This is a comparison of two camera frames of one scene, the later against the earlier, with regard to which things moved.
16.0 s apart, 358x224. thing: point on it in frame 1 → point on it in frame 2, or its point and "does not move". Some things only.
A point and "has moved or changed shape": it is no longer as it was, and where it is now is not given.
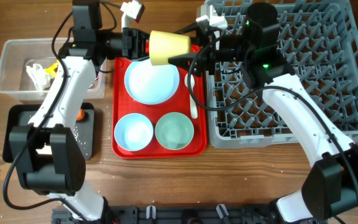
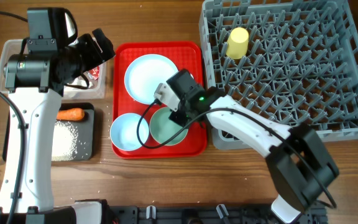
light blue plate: x=151 y=84 does not move
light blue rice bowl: x=133 y=132 has moved or changed shape
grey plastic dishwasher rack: x=322 y=42 does not move
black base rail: x=186 y=214 does not move
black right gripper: x=208 y=56 → x=181 y=121
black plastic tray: x=20 y=115 does not move
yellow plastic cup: x=163 y=45 has moved or changed shape
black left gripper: x=129 y=43 → x=92 y=45
